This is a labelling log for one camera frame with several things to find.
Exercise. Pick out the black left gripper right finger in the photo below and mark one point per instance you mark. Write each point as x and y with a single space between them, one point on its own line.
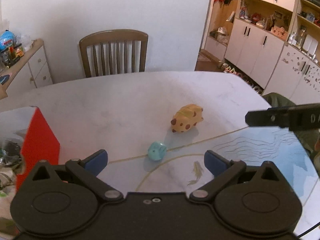
236 181

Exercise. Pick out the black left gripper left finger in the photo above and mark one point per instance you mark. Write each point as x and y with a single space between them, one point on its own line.
76 180

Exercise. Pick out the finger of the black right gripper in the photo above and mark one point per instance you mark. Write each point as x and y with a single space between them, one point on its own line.
283 117

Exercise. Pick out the yellow spotted animal toy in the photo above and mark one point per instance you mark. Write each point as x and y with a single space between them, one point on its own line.
186 118

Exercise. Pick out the teal squishy animal toy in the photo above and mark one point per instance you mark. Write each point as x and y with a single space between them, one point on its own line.
157 151

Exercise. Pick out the red white storage box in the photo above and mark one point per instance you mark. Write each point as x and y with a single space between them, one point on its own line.
28 126

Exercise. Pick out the white wood sideboard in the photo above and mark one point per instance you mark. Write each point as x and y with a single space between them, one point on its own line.
30 72

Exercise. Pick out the brown wooden chair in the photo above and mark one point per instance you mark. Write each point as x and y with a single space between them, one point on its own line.
112 52

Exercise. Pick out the blue round toy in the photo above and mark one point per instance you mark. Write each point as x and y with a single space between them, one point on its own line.
7 39

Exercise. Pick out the white cabinet wall unit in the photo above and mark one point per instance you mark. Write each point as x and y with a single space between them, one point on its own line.
272 44

